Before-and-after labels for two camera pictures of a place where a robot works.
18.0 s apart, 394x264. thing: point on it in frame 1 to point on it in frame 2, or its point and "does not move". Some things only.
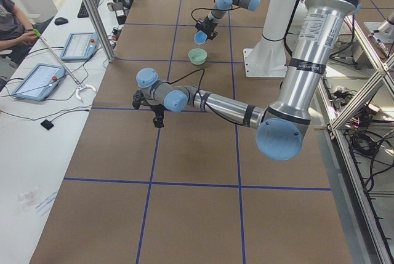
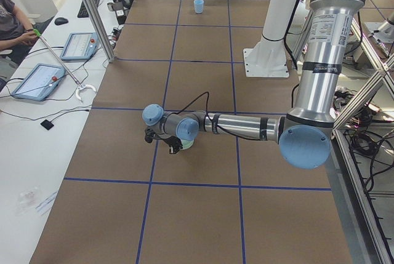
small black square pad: [47, 124] does not move
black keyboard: [82, 12] does not move
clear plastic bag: [27, 200] does not move
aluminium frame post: [94, 16] does not move
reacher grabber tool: [80, 87] does not move
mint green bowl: [197, 56] to [186, 144]
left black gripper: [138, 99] to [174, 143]
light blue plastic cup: [200, 37] to [198, 5]
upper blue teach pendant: [80, 46] does not move
